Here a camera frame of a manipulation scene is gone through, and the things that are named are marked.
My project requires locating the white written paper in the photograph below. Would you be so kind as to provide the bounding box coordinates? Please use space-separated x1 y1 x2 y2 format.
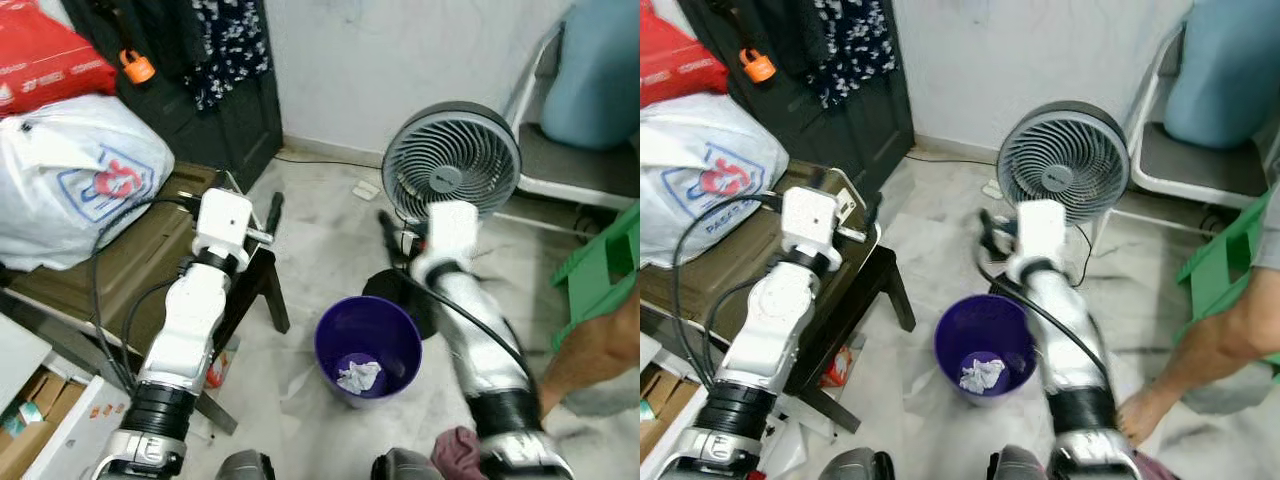
336 358 385 397
958 354 1007 395

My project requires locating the white power socket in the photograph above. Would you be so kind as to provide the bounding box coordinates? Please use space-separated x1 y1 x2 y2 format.
833 186 865 225

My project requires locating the purple waste bin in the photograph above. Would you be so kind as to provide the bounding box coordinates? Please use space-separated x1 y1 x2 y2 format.
314 295 424 409
934 293 1043 407

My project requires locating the grey round floor fan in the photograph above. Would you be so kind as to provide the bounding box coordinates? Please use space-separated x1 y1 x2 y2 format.
990 100 1133 301
362 100 524 341

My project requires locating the black cabinet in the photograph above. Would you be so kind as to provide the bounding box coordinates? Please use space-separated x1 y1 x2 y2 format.
62 0 286 193
678 0 916 197

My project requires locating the small red packet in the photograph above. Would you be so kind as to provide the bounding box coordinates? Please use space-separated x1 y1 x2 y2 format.
824 345 857 389
204 348 233 391

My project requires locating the olive brown low table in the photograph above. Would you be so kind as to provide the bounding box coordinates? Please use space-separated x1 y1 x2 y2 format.
0 163 293 437
640 160 917 437

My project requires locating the dark floral garment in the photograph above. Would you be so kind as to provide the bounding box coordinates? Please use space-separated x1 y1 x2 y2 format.
188 0 271 111
810 0 898 109

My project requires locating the white printed plastic bag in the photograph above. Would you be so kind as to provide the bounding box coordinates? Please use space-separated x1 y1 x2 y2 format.
640 90 791 269
0 93 177 273

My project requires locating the orange padlock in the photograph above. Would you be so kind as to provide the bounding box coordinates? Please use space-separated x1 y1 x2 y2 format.
740 47 779 84
119 48 158 85

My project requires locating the green plastic stool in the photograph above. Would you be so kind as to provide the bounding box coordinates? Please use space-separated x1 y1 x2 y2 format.
1175 190 1280 379
551 200 641 351

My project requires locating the person bare leg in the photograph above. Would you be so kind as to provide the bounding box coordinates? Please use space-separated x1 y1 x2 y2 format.
538 290 641 419
1115 265 1280 448

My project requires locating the maroon cloth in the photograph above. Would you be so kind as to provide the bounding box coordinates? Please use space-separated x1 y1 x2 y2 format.
1128 450 1183 480
431 426 491 480

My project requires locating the grey robot right leg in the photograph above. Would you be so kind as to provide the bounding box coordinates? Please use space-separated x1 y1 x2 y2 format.
370 447 448 480
988 446 1051 480

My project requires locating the blue grey cushion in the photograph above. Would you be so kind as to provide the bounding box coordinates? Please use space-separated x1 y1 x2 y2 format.
540 0 641 153
1162 0 1280 153

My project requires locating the red plastic bag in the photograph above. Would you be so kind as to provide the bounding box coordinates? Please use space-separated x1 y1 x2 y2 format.
640 0 731 109
0 0 119 117

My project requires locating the open cardboard box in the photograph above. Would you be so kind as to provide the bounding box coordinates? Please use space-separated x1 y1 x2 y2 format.
640 360 703 480
0 340 133 480

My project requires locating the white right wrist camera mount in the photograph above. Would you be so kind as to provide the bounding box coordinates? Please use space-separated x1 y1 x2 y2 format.
1015 198 1069 283
420 200 484 286

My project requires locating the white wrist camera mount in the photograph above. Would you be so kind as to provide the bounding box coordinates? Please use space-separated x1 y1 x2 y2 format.
190 187 257 277
420 200 484 286
1015 198 1069 283
780 185 844 277

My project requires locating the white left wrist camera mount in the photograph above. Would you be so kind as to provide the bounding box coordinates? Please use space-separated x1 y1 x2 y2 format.
780 185 844 277
190 187 257 277

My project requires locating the white frame grey seat chair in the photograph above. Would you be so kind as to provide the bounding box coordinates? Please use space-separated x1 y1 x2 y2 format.
1088 20 1280 263
503 20 641 239

